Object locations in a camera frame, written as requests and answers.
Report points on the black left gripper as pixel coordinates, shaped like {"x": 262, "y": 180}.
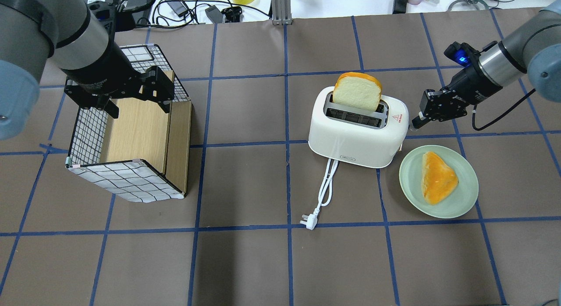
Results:
{"x": 106, "y": 70}

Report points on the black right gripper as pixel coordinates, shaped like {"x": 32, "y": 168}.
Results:
{"x": 465, "y": 84}

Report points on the white two-slot toaster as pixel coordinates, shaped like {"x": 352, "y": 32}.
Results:
{"x": 355, "y": 136}

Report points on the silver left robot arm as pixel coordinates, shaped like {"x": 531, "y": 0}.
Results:
{"x": 79, "y": 37}

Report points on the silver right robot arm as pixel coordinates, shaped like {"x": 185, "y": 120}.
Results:
{"x": 533, "y": 49}

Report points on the bread slice in toaster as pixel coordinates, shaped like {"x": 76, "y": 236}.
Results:
{"x": 357, "y": 90}

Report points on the grid-patterned wooden box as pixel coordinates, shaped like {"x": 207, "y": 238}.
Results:
{"x": 142, "y": 155}

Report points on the triangular toast on plate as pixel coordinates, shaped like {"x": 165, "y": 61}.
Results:
{"x": 438, "y": 179}

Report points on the light green plate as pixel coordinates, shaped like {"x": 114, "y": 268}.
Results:
{"x": 459, "y": 202}

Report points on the black power adapter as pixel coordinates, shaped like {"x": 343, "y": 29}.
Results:
{"x": 178, "y": 7}

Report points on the aluminium frame post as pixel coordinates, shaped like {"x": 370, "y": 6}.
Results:
{"x": 281, "y": 12}

